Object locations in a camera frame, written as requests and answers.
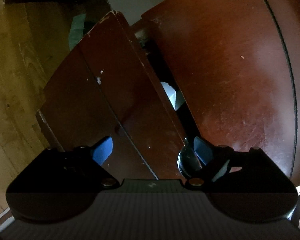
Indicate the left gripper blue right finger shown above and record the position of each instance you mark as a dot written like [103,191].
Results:
[203,150]

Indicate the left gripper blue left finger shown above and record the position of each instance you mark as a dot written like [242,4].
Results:
[102,150]

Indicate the white paper in drawer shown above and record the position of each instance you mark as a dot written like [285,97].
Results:
[175,96]

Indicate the dark red wooden cabinet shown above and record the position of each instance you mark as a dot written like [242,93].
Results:
[237,65]

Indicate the green cloth on floor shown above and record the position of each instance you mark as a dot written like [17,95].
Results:
[76,30]

